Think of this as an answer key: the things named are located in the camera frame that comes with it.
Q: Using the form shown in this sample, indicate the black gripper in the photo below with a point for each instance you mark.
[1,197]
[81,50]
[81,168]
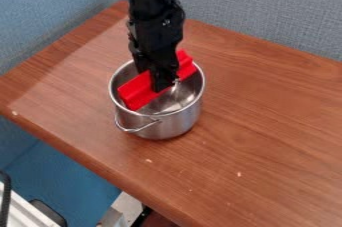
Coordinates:
[156,32]

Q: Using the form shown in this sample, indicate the red rectangular block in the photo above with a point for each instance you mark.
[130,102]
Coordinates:
[137,92]

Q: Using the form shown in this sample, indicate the stainless steel pot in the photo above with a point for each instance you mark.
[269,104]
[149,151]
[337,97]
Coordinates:
[170,115]

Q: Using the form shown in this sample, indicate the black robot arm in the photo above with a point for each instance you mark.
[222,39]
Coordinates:
[156,32]

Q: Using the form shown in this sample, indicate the white device with black part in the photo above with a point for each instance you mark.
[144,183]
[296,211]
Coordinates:
[19,213]

